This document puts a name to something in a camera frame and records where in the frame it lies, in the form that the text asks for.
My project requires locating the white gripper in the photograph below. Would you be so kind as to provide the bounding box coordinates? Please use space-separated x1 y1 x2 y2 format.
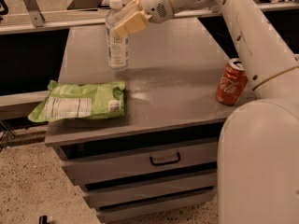
114 0 174 37

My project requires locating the clear blue plastic bottle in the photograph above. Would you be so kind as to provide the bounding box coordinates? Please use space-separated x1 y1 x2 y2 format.
106 0 129 69

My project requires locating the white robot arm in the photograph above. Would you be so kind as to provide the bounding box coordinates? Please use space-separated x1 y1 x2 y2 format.
116 0 299 224

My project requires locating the green rice chip bag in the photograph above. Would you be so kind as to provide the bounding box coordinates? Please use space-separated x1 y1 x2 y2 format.
28 80 126 122

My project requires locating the red cola can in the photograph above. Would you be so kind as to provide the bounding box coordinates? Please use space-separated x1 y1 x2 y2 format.
216 58 248 105

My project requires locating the grey drawer cabinet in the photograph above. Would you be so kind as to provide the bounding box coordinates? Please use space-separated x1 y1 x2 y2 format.
44 17 260 224

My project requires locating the small black floor object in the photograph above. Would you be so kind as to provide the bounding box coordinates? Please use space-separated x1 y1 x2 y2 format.
38 216 53 224

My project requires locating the metal rail bracket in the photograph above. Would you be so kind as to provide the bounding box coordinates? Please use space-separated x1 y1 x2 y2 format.
22 0 45 27

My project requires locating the black drawer handle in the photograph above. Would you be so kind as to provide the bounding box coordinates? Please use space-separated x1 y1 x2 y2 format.
149 152 181 167

